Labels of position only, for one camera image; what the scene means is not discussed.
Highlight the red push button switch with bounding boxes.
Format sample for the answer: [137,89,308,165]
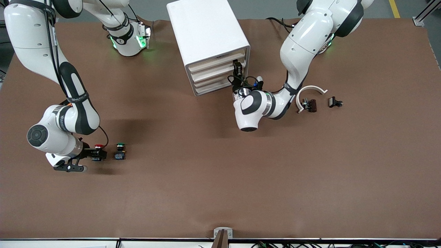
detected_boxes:
[91,144,105,162]

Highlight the white drawer cabinet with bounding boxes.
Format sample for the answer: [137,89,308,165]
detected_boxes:
[167,0,251,97]

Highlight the black cable blue plug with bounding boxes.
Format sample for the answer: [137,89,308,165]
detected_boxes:
[227,74,264,93]

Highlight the white half-ring pipe clamp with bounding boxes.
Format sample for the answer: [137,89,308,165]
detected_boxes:
[296,85,328,114]

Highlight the black base power cable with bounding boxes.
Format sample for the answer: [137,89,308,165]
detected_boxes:
[267,17,293,33]

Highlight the white table edge rail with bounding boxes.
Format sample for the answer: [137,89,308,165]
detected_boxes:
[0,238,441,248]

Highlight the grey metal bracket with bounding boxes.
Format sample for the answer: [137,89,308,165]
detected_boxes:
[214,227,233,239]

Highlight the black cable bundle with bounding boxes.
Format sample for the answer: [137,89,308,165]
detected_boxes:
[252,241,441,248]

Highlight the aluminium frame profile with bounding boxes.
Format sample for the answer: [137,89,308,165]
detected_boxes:
[412,0,441,27]

